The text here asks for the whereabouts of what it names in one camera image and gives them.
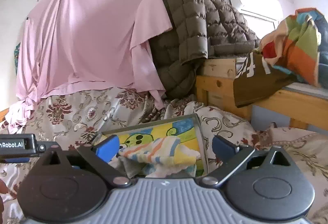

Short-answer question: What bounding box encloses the striped pastel soft cloth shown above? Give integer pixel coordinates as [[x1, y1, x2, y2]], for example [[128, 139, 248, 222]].
[[118, 136, 201, 178]]

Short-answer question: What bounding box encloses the floral satin bed cover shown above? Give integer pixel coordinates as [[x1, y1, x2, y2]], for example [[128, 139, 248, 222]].
[[0, 85, 328, 224]]

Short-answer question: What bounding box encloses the grey tray with cartoon liner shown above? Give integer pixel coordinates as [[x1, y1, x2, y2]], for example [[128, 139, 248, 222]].
[[94, 114, 209, 178]]

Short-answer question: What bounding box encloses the brown printed cloth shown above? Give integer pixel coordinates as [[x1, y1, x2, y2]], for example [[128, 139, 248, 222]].
[[233, 51, 297, 108]]

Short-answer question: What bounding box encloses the pink hanging sheet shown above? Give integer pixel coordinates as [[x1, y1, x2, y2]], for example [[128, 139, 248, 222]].
[[6, 0, 172, 134]]

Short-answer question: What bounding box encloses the colourful patchwork blanket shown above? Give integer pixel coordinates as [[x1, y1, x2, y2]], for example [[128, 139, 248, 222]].
[[260, 8, 327, 89]]

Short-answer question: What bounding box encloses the olive quilted puffer jacket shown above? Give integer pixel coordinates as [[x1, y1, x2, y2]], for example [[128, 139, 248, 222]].
[[149, 0, 260, 99]]

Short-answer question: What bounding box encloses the wooden bed frame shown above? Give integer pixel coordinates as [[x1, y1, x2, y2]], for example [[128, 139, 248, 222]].
[[195, 57, 327, 130]]

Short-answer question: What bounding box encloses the white wall air conditioner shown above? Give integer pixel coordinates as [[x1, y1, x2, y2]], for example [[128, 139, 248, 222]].
[[230, 0, 283, 21]]

